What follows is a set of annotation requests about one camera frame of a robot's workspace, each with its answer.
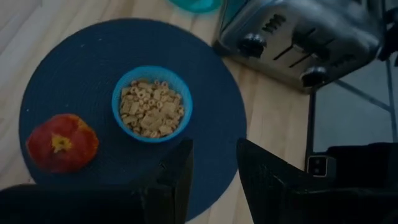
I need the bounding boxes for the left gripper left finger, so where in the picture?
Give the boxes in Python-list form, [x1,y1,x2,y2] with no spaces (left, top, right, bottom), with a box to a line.
[139,138,194,224]

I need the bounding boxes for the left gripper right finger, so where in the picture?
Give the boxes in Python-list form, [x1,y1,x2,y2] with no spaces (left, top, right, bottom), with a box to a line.
[236,138,312,224]

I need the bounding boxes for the beige cereal pieces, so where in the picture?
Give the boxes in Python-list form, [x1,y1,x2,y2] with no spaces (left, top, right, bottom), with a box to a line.
[119,80,185,139]

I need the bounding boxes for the small round plastic bowl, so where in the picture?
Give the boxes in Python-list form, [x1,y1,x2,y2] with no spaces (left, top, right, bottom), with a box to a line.
[111,65,193,144]

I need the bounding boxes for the red yellow apple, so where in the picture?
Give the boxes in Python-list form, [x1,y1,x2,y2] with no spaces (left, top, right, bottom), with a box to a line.
[26,113,100,174]

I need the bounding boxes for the teal plastic plate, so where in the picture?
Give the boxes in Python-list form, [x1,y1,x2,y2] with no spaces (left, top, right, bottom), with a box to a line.
[167,0,223,14]

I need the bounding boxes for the round dark blue placemat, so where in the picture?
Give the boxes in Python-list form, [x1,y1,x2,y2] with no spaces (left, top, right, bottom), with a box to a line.
[18,17,248,222]

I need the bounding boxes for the silver four-slot toaster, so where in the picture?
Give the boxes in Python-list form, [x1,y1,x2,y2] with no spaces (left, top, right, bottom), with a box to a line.
[212,0,388,95]

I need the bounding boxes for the black table rig frame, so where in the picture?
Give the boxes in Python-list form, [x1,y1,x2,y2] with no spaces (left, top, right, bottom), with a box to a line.
[303,90,317,156]

